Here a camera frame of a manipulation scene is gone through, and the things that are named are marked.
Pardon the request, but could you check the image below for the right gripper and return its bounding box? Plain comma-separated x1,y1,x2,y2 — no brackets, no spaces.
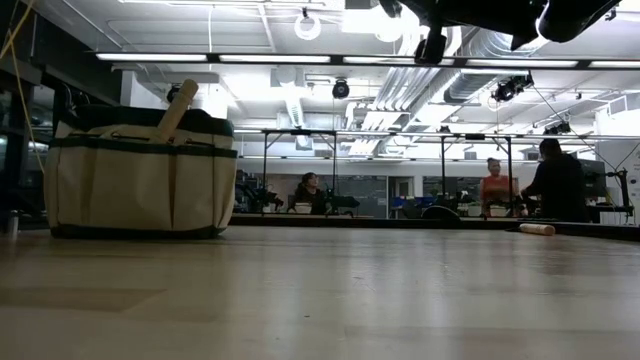
379,0,544,65

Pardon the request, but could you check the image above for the wooden-handled hand fork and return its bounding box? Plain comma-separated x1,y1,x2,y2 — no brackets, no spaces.
152,78,200,144

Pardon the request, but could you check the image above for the cream canvas green-trimmed garden bag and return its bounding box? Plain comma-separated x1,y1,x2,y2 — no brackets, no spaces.
43,102,239,240

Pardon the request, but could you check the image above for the overhead beam with light strips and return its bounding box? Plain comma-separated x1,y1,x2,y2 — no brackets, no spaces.
94,51,640,71

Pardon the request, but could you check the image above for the person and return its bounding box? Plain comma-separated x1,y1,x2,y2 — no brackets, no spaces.
292,171,329,216
519,138,591,224
478,157,516,218

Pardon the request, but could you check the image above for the black rounded chair back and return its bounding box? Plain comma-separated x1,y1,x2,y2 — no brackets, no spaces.
421,204,462,221

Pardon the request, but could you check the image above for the black computer monitor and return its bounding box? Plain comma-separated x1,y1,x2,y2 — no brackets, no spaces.
579,158,609,199

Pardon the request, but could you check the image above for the black equipment stand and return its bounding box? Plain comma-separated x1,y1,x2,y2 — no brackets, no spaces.
607,167,636,219

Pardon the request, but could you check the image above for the large round ventilation duct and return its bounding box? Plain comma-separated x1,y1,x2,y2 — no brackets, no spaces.
444,29,551,104

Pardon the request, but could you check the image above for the black overhead camera rig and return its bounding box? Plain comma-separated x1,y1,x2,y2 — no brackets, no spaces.
491,71,535,104

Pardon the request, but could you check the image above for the black workstation frame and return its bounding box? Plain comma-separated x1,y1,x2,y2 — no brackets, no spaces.
439,132,514,217
259,128,339,217

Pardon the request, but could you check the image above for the white hanging ring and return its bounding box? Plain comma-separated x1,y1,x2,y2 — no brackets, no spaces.
293,8,323,42

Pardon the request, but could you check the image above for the black aluminium table frame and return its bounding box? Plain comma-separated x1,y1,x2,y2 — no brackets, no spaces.
229,212,640,241

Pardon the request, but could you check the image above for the small wooden cylinder handle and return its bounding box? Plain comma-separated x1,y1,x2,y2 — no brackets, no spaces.
518,222,557,237

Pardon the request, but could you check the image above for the hanging yellow cable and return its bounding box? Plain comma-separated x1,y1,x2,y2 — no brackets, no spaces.
0,0,46,174

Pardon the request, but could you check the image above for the short metal post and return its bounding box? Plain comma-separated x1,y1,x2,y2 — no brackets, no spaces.
4,209,21,239

